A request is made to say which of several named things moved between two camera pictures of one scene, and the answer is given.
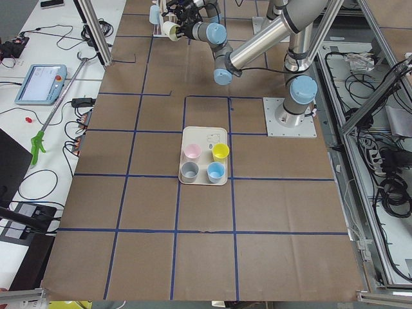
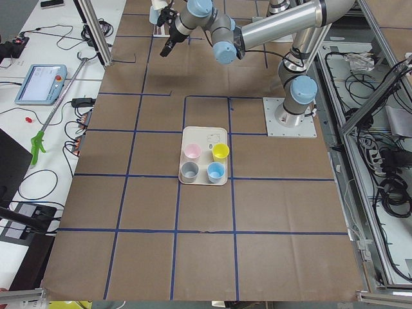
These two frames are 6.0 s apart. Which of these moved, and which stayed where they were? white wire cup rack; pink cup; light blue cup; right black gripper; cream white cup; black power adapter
Moved: right black gripper; cream white cup
Stayed: light blue cup; white wire cup rack; pink cup; black power adapter
